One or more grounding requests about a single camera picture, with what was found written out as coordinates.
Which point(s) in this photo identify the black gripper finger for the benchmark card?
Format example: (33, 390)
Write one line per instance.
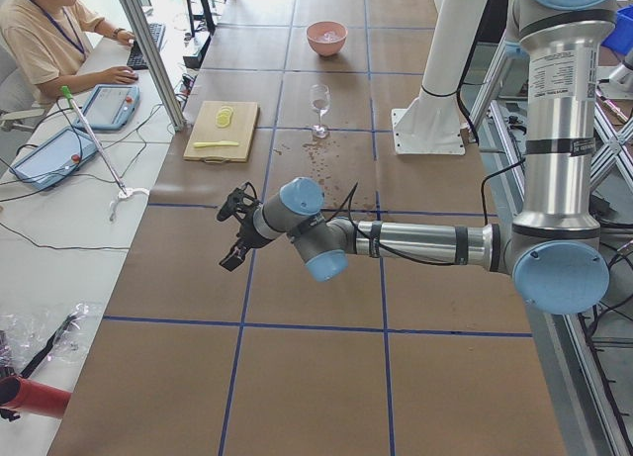
(243, 253)
(232, 259)

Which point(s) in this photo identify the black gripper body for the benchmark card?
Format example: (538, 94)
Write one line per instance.
(247, 233)

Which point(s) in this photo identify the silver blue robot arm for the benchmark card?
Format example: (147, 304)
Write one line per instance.
(325, 242)

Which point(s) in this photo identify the clear wine glass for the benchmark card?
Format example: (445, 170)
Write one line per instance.
(320, 102)

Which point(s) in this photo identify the clear ice cubes pile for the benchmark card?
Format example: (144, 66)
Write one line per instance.
(328, 37)

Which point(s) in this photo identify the yellow plastic knife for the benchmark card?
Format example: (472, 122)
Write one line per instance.
(220, 143)

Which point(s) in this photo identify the bamboo cutting board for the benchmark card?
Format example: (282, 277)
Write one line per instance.
(241, 129)

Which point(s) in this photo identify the grabber stick with green tip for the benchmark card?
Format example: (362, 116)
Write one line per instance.
(125, 192)

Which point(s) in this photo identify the upper blue teach pendant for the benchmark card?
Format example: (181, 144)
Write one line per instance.
(110, 107)

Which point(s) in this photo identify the blue teach pendant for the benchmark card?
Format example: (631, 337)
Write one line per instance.
(110, 107)
(55, 159)

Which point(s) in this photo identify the clear plastic bag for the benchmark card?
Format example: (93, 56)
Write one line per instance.
(31, 338)

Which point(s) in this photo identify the lower blue teach pendant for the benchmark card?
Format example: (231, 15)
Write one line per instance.
(55, 159)

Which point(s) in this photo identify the pink bowl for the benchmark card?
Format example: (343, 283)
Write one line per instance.
(326, 50)

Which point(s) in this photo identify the red cylinder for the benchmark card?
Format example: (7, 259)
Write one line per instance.
(25, 395)

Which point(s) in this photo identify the person in beige shirt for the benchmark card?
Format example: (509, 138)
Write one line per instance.
(48, 40)

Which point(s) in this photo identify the blue plastic bin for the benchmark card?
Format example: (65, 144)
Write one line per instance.
(621, 38)

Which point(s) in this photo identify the white camera pedestal base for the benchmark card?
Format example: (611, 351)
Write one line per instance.
(431, 124)

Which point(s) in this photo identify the aluminium frame post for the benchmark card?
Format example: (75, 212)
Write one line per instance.
(156, 67)

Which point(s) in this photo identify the aluminium frame rail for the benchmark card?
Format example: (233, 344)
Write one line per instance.
(552, 254)

